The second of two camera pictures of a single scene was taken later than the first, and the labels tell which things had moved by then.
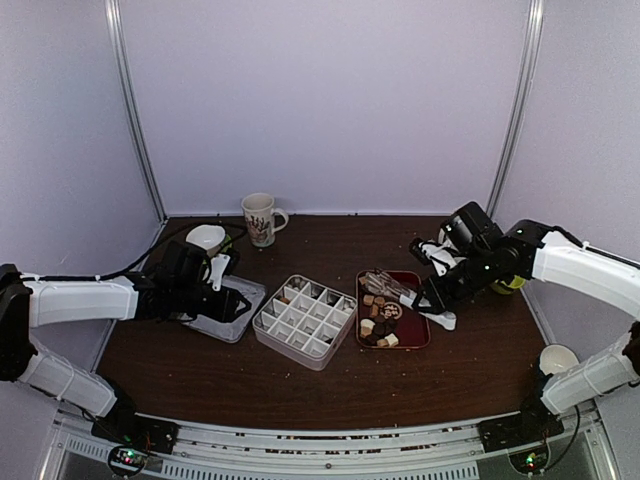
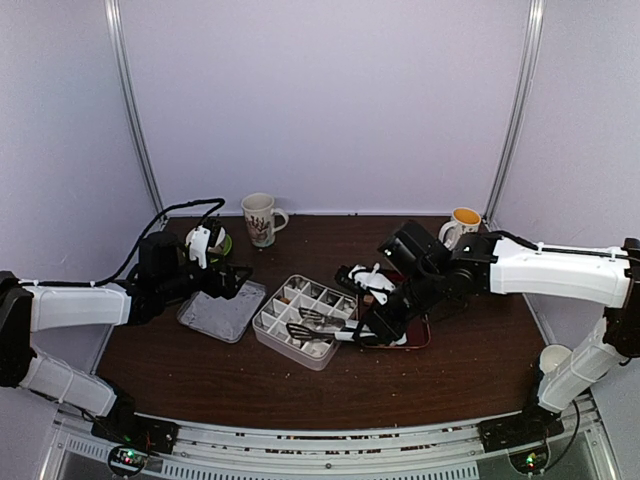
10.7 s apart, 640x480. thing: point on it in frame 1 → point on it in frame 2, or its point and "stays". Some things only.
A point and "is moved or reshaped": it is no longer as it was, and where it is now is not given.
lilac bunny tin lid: (235, 330) stays
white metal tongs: (379, 282) is moved or reshaped
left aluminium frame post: (116, 28) stays
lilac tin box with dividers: (306, 320) stays
